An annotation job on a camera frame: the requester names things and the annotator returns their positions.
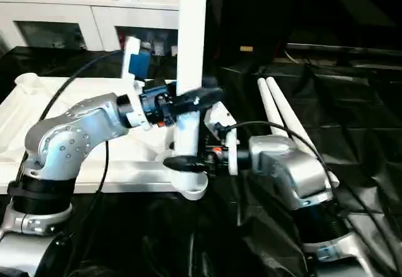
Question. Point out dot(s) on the white plastic table top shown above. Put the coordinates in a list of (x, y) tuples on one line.
[(63, 126)]

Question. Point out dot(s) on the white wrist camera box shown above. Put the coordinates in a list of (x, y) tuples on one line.
[(132, 69), (220, 117)]

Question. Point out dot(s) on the small gold label plate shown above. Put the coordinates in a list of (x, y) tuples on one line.
[(246, 48)]

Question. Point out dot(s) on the white sideboard cabinet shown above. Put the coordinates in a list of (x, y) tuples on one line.
[(78, 13)]

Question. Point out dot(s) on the white plastic table leg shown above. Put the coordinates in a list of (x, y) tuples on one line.
[(289, 110), (270, 107), (191, 38)]

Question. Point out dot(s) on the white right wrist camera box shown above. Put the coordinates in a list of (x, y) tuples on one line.
[(220, 117)]

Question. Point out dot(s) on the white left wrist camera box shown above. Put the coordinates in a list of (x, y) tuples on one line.
[(132, 69)]

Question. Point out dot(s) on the white patterned jug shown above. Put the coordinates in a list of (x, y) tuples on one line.
[(157, 47)]

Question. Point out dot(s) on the black work mat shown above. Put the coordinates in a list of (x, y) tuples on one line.
[(345, 132)]

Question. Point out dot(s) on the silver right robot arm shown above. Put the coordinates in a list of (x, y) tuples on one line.
[(289, 170)]

